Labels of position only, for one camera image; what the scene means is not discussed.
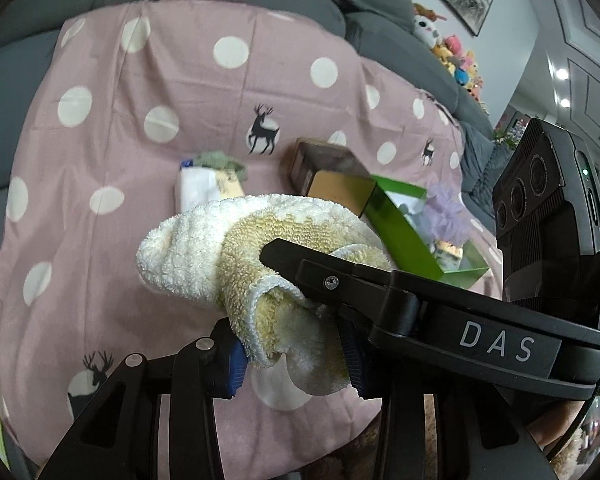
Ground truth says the yellow small tissue pack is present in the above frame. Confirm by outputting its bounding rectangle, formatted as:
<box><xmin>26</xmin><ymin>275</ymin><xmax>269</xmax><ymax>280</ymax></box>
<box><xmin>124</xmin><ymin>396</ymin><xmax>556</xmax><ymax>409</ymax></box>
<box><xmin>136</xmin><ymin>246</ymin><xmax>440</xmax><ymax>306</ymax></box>
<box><xmin>432</xmin><ymin>240</ymin><xmax>464</xmax><ymax>270</ymax></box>

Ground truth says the cream yellow towel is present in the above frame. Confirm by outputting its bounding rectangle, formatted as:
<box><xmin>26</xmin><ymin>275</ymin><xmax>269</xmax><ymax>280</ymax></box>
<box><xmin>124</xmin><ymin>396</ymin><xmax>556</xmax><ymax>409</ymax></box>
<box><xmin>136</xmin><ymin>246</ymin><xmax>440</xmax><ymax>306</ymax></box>
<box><xmin>135</xmin><ymin>194</ymin><xmax>392</xmax><ymax>396</ymax></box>

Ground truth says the purple mesh bath pouf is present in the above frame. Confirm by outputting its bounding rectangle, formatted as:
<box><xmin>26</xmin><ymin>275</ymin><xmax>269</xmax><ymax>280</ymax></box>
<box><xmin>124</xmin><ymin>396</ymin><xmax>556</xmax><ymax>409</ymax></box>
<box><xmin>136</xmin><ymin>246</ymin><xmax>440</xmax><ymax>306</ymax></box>
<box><xmin>419</xmin><ymin>183</ymin><xmax>471</xmax><ymax>247</ymax></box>

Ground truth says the green fuzzy towel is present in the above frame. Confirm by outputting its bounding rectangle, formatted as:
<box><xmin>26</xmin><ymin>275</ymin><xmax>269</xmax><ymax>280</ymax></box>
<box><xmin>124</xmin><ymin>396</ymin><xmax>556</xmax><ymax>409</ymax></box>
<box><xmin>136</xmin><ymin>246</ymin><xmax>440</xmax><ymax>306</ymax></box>
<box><xmin>193</xmin><ymin>151</ymin><xmax>248</xmax><ymax>182</ymax></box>

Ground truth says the green storage box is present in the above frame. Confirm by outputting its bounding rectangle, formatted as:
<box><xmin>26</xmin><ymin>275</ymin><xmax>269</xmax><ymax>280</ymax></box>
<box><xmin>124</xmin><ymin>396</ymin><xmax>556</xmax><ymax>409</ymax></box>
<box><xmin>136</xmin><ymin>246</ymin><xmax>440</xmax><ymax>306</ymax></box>
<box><xmin>364</xmin><ymin>176</ymin><xmax>489</xmax><ymax>289</ymax></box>

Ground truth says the brown wooden box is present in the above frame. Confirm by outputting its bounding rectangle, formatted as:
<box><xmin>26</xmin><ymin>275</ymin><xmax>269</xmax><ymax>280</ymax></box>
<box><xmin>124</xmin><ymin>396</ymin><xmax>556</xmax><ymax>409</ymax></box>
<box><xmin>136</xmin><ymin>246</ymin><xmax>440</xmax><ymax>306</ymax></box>
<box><xmin>282</xmin><ymin>138</ymin><xmax>376</xmax><ymax>217</ymax></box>

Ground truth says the pink polka dot blanket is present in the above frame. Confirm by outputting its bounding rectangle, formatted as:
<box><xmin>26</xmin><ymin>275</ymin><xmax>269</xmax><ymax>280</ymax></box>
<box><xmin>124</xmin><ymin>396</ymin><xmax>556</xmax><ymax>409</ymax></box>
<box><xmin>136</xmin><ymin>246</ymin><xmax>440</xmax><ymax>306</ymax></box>
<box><xmin>0</xmin><ymin>0</ymin><xmax>504</xmax><ymax>476</ymax></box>

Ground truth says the pile of plush toys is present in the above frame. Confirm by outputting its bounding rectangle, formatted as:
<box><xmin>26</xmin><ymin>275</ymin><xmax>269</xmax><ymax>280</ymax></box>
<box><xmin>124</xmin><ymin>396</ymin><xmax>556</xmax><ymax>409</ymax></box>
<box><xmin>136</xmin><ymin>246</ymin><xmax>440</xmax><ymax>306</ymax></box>
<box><xmin>414</xmin><ymin>3</ymin><xmax>489</xmax><ymax>113</ymax></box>

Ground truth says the grey sofa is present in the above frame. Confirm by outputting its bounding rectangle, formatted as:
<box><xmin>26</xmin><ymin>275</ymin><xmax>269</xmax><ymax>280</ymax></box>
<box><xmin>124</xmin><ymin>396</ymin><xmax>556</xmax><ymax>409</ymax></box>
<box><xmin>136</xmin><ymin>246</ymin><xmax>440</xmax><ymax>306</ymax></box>
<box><xmin>0</xmin><ymin>0</ymin><xmax>502</xmax><ymax>261</ymax></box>

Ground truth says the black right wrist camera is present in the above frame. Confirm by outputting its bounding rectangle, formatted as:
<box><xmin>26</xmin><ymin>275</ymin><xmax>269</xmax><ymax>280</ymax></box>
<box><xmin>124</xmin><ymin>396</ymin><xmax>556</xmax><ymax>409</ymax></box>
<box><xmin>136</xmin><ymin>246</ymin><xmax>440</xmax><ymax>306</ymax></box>
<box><xmin>492</xmin><ymin>118</ymin><xmax>600</xmax><ymax>302</ymax></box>

